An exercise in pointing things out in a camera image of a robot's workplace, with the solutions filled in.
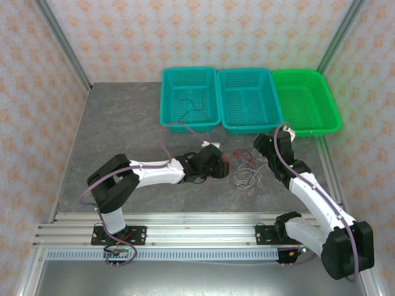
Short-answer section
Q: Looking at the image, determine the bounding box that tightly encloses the pile of thin cables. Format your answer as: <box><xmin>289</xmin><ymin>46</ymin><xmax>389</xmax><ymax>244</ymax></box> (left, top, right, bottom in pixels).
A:
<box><xmin>230</xmin><ymin>147</ymin><xmax>269</xmax><ymax>190</ymax></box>

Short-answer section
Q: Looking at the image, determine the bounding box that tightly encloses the thin red cable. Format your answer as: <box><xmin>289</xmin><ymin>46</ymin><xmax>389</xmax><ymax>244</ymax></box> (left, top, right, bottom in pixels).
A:
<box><xmin>222</xmin><ymin>149</ymin><xmax>257</xmax><ymax>165</ymax></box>

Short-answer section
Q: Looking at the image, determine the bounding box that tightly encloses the thin black cable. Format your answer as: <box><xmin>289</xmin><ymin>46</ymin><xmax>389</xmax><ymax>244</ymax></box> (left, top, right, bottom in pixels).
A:
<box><xmin>175</xmin><ymin>88</ymin><xmax>214</xmax><ymax>123</ymax></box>

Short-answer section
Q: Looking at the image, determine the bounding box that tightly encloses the green perforated plastic basket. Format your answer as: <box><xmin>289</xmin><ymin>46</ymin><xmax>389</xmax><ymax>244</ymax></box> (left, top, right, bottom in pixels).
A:
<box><xmin>271</xmin><ymin>68</ymin><xmax>343</xmax><ymax>138</ymax></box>

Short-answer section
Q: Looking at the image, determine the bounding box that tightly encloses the teal perforated plastic basket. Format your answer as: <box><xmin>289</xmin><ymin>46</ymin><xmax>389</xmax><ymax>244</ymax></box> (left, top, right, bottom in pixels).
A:
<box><xmin>159</xmin><ymin>67</ymin><xmax>222</xmax><ymax>134</ymax></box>
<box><xmin>217</xmin><ymin>67</ymin><xmax>285</xmax><ymax>136</ymax></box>

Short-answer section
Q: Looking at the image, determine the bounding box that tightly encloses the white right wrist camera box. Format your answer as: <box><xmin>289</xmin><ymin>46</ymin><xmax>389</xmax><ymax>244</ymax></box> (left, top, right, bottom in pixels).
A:
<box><xmin>280</xmin><ymin>121</ymin><xmax>296</xmax><ymax>138</ymax></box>

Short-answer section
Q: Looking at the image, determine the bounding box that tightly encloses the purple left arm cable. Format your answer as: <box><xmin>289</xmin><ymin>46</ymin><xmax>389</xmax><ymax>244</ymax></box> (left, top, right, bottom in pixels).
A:
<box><xmin>77</xmin><ymin>122</ymin><xmax>206</xmax><ymax>241</ymax></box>

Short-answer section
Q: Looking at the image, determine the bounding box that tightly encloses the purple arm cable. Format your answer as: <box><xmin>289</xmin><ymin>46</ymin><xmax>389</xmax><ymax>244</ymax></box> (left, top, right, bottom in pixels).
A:
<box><xmin>275</xmin><ymin>122</ymin><xmax>361</xmax><ymax>283</ymax></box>
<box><xmin>77</xmin><ymin>122</ymin><xmax>206</xmax><ymax>241</ymax></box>

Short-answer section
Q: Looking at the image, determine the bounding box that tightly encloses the aluminium table edge rail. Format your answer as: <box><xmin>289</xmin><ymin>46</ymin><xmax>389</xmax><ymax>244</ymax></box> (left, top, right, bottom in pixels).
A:
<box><xmin>317</xmin><ymin>135</ymin><xmax>345</xmax><ymax>213</ymax></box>
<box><xmin>46</xmin><ymin>88</ymin><xmax>93</xmax><ymax>224</ymax></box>

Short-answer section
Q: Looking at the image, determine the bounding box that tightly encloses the aluminium mounting rail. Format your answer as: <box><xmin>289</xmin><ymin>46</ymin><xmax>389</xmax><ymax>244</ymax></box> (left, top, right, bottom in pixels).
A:
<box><xmin>32</xmin><ymin>212</ymin><xmax>322</xmax><ymax>248</ymax></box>

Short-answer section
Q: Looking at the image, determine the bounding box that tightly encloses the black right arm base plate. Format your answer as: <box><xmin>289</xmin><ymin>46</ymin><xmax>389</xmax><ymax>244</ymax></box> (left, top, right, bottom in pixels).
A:
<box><xmin>255</xmin><ymin>224</ymin><xmax>288</xmax><ymax>246</ymax></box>

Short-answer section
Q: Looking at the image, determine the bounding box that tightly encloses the grey slotted cable duct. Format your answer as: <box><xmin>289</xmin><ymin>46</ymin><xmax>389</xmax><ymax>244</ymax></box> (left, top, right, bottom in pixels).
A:
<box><xmin>46</xmin><ymin>249</ymin><xmax>280</xmax><ymax>261</ymax></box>

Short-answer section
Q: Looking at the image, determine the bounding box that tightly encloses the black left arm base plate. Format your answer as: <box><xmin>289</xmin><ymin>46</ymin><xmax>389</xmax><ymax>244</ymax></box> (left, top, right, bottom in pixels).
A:
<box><xmin>91</xmin><ymin>225</ymin><xmax>148</xmax><ymax>246</ymax></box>

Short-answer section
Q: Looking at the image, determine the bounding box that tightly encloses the electronics board with wires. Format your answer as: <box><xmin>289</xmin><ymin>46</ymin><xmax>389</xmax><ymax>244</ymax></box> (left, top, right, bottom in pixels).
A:
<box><xmin>276</xmin><ymin>245</ymin><xmax>318</xmax><ymax>268</ymax></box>
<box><xmin>103</xmin><ymin>243</ymin><xmax>138</xmax><ymax>269</ymax></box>

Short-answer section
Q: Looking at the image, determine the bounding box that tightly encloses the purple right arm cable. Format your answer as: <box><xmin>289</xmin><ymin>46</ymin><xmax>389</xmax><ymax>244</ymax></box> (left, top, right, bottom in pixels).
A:
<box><xmin>275</xmin><ymin>122</ymin><xmax>361</xmax><ymax>283</ymax></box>

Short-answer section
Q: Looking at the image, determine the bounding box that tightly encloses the aluminium frame post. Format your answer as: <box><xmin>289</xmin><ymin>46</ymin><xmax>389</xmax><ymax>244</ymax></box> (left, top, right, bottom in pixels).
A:
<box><xmin>33</xmin><ymin>0</ymin><xmax>93</xmax><ymax>95</ymax></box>
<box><xmin>316</xmin><ymin>0</ymin><xmax>368</xmax><ymax>75</ymax></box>

